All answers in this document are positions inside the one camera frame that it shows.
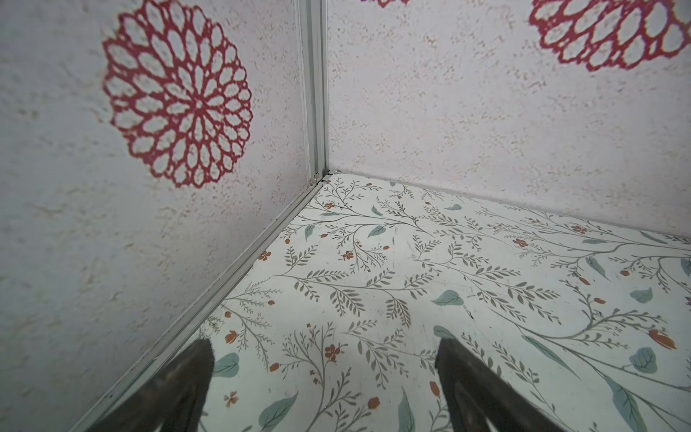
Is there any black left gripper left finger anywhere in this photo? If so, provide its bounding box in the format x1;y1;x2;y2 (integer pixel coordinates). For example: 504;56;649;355
90;339;214;432

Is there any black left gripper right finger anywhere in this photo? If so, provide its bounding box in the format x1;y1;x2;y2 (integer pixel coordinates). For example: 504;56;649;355
435;338;561;432

